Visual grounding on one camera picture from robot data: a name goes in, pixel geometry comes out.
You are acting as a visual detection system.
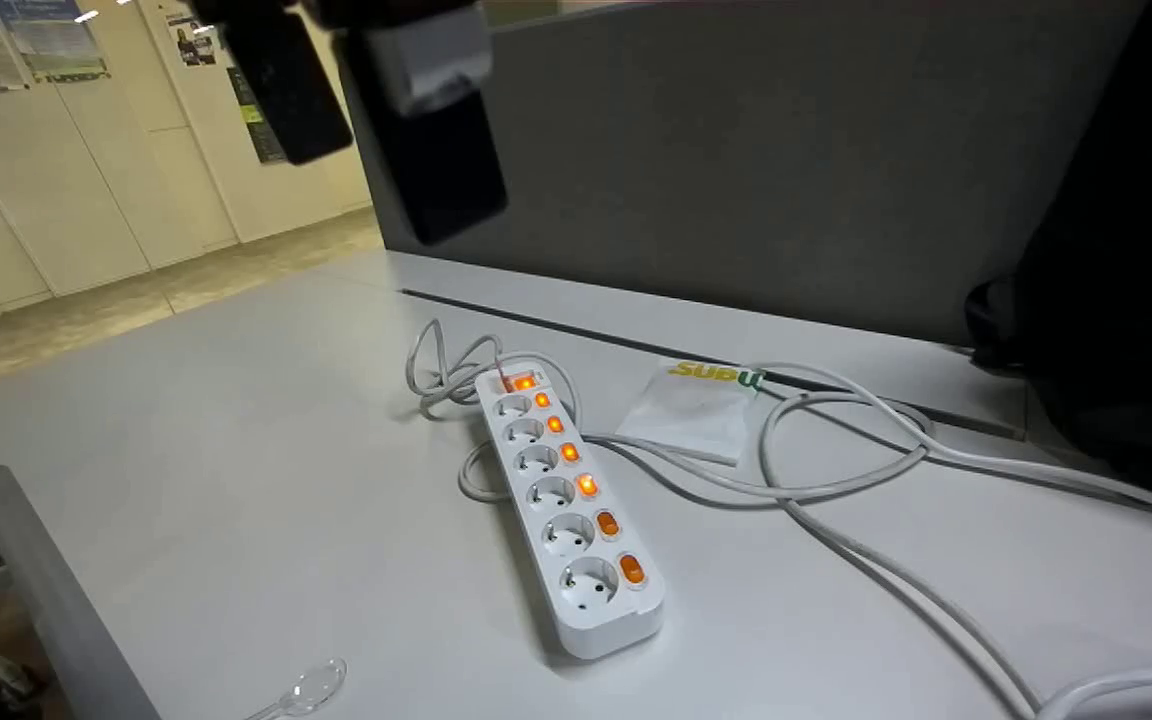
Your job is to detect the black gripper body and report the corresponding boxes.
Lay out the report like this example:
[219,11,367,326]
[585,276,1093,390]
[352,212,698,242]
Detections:
[336,0,507,243]

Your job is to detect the white power strip orange switches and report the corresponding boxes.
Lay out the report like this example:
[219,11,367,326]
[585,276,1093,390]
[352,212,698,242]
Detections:
[476,365,666,660]

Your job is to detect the grey desk partition panel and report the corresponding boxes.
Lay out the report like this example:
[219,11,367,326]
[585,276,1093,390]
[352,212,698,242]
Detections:
[334,0,1147,352]

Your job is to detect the clear plastic zip bag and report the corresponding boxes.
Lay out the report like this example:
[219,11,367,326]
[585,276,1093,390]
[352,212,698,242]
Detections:
[622,361,755,470]

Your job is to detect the black chair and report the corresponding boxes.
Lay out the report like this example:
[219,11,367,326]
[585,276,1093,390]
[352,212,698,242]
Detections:
[966,0,1152,489]

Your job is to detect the wall posters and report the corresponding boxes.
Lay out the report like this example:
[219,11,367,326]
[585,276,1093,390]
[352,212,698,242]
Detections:
[0,0,108,93]

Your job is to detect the white power strip cable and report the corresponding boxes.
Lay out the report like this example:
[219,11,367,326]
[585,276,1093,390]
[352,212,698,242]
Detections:
[405,317,1152,720]

